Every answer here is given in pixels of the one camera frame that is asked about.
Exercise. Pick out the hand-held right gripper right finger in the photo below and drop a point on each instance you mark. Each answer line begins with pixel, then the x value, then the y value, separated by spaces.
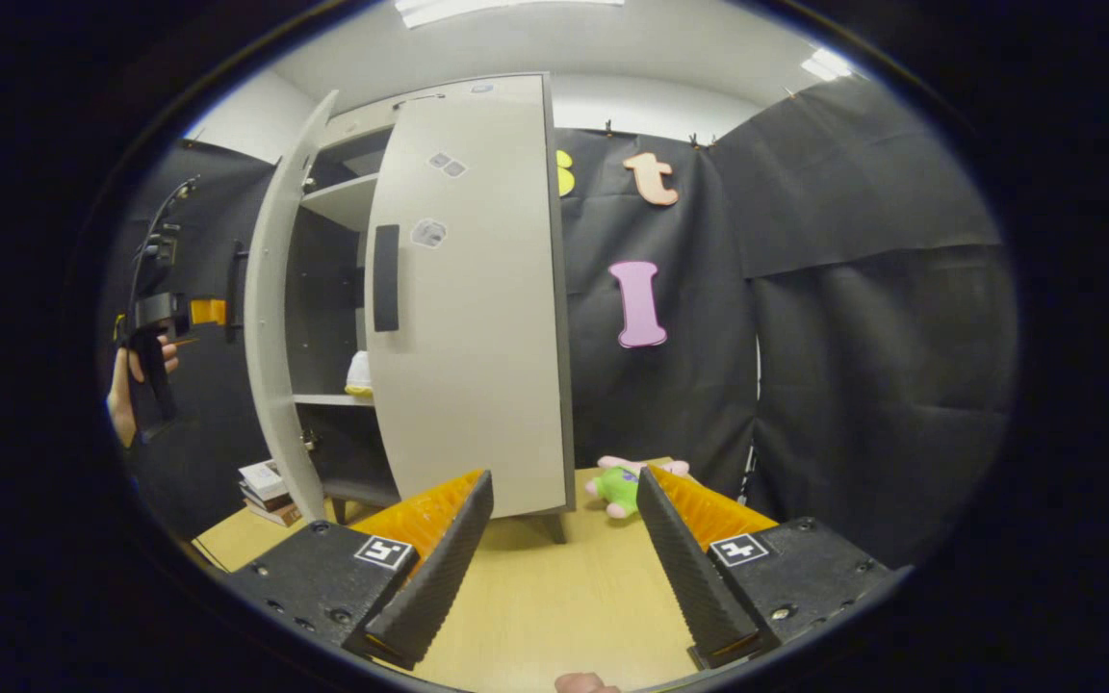
pixel 684 568

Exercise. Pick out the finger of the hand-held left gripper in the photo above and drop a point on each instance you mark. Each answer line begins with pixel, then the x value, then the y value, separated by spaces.
pixel 210 312

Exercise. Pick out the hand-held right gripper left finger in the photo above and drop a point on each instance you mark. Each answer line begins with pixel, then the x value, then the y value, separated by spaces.
pixel 444 577

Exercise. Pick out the white cabinet door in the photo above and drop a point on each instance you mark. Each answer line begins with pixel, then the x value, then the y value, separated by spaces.
pixel 270 337
pixel 477 337

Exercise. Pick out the white shoe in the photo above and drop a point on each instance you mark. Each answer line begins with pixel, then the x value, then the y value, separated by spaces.
pixel 359 375

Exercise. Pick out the white shoe cabinet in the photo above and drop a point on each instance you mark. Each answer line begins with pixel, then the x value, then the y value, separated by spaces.
pixel 333 202

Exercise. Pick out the green and pink plush toy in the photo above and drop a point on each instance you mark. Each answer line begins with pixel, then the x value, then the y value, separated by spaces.
pixel 622 486

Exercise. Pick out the stack of books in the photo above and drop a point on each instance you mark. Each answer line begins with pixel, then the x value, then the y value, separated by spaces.
pixel 270 491

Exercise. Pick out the black backdrop cloth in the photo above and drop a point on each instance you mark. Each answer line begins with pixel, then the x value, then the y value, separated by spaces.
pixel 853 337

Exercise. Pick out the ceiling light panel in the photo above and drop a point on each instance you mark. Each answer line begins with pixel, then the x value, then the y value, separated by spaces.
pixel 826 65
pixel 506 8

